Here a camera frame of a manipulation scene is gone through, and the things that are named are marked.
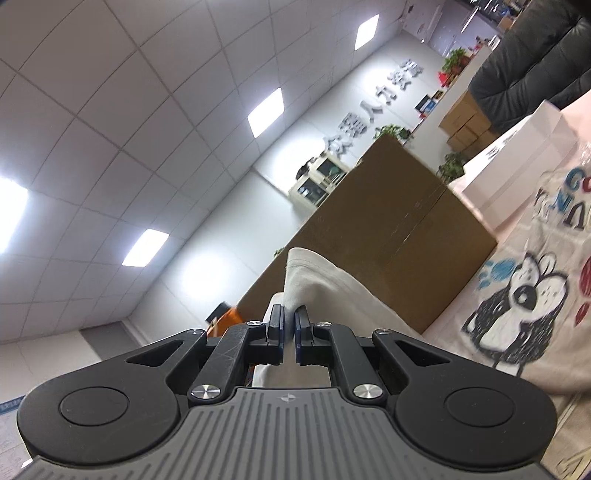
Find white box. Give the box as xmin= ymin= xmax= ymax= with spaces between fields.
xmin=450 ymin=101 xmax=578 ymax=230

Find dark grey sofa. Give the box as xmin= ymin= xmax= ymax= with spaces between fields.
xmin=469 ymin=1 xmax=590 ymax=134

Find orange cardboard panel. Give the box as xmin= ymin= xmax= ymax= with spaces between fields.
xmin=206 ymin=302 xmax=243 ymax=337

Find stacked brown cartons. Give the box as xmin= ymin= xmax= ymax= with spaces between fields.
xmin=439 ymin=91 xmax=499 ymax=159

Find white display cabinet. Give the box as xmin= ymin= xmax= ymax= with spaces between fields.
xmin=288 ymin=151 xmax=351 ymax=210

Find brown cardboard box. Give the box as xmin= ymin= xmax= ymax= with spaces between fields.
xmin=234 ymin=136 xmax=499 ymax=335

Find patterned beige bed sheet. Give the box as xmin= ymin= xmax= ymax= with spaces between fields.
xmin=421 ymin=87 xmax=591 ymax=480

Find white and black hoodie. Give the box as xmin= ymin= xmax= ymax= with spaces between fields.
xmin=252 ymin=247 xmax=421 ymax=389

